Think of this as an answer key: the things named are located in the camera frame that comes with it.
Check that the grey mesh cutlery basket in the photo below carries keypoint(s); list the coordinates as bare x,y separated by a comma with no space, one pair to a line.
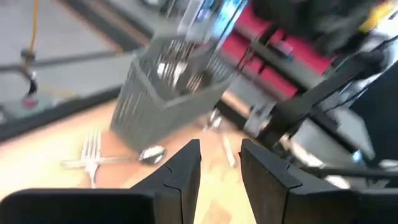
146,118

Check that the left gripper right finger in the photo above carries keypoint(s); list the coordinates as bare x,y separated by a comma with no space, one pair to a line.
267,186

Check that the black side table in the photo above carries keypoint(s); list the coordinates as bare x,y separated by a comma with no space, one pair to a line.
379,118

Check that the silver spoon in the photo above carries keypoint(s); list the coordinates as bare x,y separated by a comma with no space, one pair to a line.
152,154

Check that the grey power strip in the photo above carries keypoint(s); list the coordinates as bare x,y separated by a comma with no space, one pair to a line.
30,103

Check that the silver fork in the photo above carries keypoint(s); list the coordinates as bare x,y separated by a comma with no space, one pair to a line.
90,146

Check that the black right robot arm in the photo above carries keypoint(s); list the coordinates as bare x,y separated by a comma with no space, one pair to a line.
311,105

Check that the red storage bin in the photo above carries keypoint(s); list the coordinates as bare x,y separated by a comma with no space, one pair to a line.
242,53
308,56
278,82

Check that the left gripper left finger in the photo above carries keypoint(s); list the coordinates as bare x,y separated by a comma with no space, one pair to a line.
183,180

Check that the black orange-striped floor mat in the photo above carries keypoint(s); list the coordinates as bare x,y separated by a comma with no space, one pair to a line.
102,12

